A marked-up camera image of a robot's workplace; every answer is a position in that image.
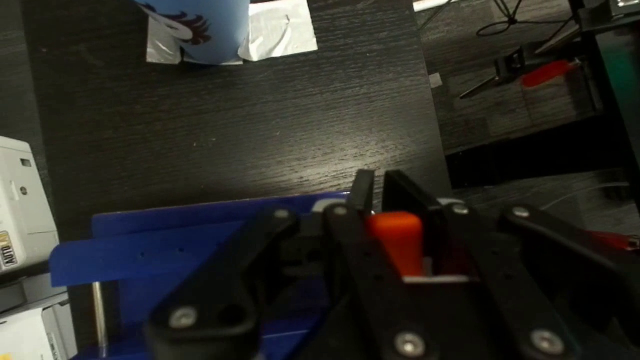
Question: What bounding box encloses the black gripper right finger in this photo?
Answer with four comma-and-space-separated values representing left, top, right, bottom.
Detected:
382, 168, 640, 360

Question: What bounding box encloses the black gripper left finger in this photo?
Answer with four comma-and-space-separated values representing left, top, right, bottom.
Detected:
140, 168, 437, 360

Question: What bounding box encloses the orange block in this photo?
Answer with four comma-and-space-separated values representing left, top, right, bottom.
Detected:
364, 211, 427, 281

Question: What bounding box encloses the large blue cup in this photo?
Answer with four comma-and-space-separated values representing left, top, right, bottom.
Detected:
134, 0, 254, 67

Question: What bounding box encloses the blue tool holder orange base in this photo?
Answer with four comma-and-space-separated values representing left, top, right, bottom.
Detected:
49, 190, 352, 360

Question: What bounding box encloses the white printer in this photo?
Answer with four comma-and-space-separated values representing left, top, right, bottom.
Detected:
0, 135, 79, 360

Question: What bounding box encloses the orange handled hand tool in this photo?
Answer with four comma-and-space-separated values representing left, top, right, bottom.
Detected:
518, 56, 580, 90

